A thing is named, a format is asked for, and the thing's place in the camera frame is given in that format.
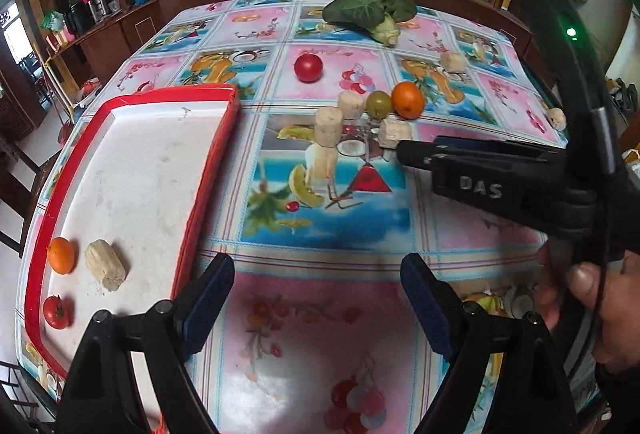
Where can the red rimmed white tray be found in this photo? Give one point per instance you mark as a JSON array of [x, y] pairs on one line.
[[150, 174]]

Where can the fruit printed tablecloth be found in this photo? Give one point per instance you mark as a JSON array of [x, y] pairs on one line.
[[320, 314]]

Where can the white plate with tomatoes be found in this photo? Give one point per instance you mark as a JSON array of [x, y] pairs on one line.
[[87, 89]]

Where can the dark wooden chair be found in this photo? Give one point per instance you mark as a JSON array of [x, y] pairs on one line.
[[25, 179]]

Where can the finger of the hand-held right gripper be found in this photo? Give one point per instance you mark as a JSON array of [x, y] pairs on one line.
[[465, 186], [500, 147]]

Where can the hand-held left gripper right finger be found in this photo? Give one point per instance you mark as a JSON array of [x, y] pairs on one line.
[[425, 309]]

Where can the green grape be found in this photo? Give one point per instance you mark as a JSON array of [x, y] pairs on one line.
[[378, 103]]

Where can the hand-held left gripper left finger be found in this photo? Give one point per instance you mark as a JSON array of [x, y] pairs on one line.
[[207, 309]]

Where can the green bok choy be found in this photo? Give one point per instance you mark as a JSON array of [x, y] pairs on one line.
[[370, 8]]

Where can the person's right hand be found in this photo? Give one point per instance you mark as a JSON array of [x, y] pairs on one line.
[[612, 314]]

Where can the black box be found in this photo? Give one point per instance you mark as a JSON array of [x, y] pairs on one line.
[[77, 16]]

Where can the red tomato with green stem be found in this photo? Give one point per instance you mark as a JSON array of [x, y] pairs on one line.
[[55, 312]]

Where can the orange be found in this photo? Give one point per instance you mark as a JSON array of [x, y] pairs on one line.
[[407, 99], [61, 255]]

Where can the wooden sideboard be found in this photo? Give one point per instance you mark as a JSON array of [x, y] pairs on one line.
[[130, 33]]

